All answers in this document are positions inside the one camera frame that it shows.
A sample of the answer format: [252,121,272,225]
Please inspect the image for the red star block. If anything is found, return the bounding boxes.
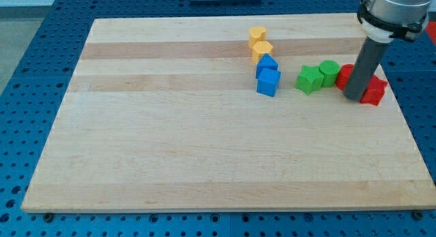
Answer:
[360,76,388,106]

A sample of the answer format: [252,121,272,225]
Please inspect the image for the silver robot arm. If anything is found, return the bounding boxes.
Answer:
[357,0,432,44]

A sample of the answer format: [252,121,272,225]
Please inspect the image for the green star block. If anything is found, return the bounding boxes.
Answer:
[295,65,324,95]

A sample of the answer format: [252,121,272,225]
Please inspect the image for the green circle block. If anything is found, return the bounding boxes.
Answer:
[319,60,340,87]

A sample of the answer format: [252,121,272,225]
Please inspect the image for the red circle block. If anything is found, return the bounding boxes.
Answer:
[335,64,354,90]

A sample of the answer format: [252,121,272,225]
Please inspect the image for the wooden board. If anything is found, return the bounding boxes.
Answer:
[21,14,435,213]

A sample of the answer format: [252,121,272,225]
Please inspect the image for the blue cube block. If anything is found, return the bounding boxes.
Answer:
[256,68,281,97]

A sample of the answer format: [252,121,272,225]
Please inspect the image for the blue pentagon block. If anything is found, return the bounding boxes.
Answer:
[255,54,279,79]

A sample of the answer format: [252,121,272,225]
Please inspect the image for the yellow hexagon block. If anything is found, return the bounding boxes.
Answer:
[251,41,274,63]

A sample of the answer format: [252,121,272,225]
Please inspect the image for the yellow heart block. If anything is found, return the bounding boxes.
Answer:
[249,26,267,49]

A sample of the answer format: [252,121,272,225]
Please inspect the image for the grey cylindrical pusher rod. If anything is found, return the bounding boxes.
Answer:
[343,37,390,101]

